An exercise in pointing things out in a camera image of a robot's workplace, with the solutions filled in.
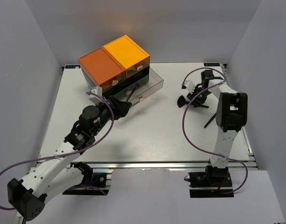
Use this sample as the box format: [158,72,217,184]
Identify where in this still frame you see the clear bottom drawer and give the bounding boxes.
[116,67,164,107]

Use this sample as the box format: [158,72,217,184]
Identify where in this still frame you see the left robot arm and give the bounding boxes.
[7,96,132,221]

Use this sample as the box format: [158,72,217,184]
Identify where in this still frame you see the aluminium table rail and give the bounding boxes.
[87,161,208,169]

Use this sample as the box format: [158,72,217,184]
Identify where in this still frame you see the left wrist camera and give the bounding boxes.
[88,86,103,105]

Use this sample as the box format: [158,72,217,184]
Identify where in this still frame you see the stacked drawer organizer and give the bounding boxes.
[78,35,150,97]

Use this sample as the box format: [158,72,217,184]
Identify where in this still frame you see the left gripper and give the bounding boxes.
[91,96,132,136]

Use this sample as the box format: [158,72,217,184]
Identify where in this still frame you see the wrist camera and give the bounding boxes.
[88,86,103,105]
[181,80,195,94]

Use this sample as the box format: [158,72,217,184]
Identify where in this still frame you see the black fan makeup brush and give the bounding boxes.
[177,95,209,108]

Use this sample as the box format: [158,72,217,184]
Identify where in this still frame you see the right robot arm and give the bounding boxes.
[182,67,248,186]

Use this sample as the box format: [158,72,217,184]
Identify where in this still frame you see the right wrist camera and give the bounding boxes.
[181,80,195,94]

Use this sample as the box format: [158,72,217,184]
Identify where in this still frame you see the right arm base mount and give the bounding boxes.
[184,166,234,198]

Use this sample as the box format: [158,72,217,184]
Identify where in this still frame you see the small black round brush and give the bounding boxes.
[125,87,136,102]

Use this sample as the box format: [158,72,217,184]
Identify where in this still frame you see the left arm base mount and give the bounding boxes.
[62,162,112,196]

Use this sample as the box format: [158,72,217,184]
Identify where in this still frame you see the black logo sticker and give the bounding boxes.
[204,63,220,67]

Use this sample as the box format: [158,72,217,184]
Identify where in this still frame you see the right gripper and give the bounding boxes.
[187,86,211,107]

